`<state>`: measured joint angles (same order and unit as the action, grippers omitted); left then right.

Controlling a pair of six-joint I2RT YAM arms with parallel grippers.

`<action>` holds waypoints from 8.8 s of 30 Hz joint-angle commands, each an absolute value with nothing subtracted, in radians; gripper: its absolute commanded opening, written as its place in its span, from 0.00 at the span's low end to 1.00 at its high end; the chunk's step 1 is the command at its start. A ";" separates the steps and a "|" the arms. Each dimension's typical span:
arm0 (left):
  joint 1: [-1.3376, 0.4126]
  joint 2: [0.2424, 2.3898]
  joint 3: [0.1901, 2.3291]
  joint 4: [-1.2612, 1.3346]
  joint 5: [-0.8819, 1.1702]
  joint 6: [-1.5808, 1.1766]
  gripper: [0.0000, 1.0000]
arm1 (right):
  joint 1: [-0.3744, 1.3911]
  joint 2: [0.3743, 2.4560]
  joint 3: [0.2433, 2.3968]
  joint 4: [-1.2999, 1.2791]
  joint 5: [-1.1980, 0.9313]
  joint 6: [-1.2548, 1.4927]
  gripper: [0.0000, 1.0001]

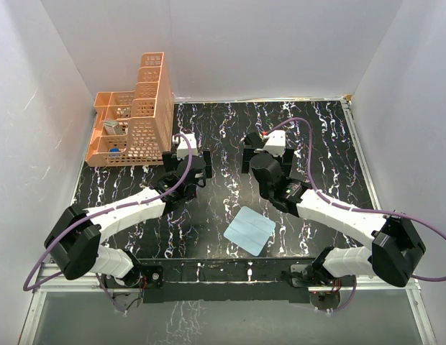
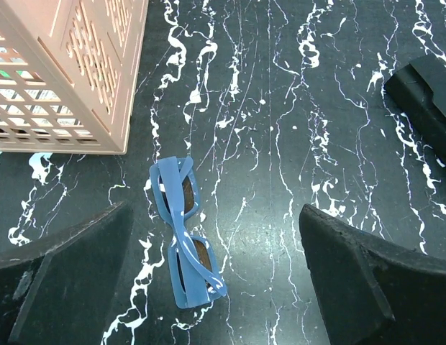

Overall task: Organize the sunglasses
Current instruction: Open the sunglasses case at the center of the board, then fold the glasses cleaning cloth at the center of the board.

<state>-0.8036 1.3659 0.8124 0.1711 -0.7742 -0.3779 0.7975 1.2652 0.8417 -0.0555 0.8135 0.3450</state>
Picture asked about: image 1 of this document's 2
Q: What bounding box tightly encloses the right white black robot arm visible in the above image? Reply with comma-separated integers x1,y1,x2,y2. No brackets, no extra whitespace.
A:
242,130,426,288

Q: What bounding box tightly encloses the grey white small box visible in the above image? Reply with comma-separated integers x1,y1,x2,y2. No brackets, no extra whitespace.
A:
104,119,124,136

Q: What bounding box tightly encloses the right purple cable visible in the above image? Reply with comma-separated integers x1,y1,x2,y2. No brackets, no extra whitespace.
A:
268,116,446,281

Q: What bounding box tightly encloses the orange plastic desk organizer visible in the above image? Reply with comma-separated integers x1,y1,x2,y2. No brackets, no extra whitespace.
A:
86,52,174,167

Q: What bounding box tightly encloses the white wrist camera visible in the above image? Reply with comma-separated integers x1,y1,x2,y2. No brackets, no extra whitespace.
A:
173,132,199,160
263,130,286,157

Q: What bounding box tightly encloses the aluminium frame rail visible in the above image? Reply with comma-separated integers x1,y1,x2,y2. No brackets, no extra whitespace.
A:
340,96,385,216

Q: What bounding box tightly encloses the light blue cleaning cloth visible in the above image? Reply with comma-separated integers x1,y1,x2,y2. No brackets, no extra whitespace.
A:
224,206,276,256

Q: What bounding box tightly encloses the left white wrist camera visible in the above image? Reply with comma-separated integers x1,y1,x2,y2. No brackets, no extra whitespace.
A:
173,132,199,160

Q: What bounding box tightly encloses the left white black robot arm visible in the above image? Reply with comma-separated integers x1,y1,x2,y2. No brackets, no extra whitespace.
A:
44,150,212,287

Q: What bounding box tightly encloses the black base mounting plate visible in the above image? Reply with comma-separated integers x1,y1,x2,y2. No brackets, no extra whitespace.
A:
101,258,353,304

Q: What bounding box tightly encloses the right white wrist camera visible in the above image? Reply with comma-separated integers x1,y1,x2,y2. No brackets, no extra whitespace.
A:
263,130,286,157

